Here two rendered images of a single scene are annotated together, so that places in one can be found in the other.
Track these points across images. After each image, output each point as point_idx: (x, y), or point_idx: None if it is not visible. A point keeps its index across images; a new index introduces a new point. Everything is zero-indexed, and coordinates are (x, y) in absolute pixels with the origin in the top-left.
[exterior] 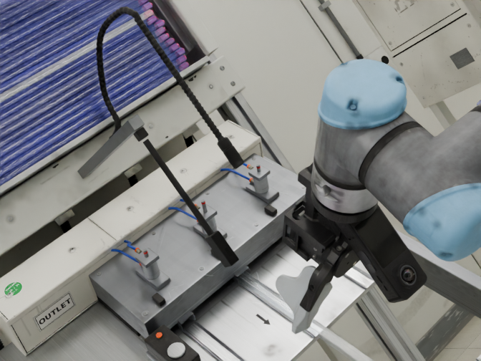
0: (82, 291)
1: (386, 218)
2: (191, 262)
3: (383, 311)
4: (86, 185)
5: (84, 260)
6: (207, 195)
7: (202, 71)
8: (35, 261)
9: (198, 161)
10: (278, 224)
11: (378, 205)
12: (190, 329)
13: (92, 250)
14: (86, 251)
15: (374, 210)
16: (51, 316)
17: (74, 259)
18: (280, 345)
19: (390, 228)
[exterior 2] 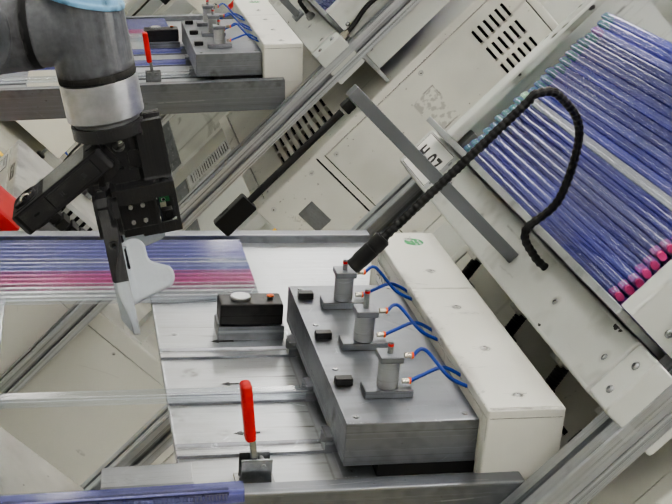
0: None
1: (72, 168)
2: (333, 324)
3: None
4: (498, 264)
5: (405, 271)
6: (433, 365)
7: (628, 337)
8: (439, 256)
9: (491, 361)
10: (328, 399)
11: (85, 158)
12: (281, 351)
13: (414, 277)
14: (418, 275)
15: (83, 156)
16: (380, 279)
17: (413, 268)
18: (188, 378)
19: (63, 174)
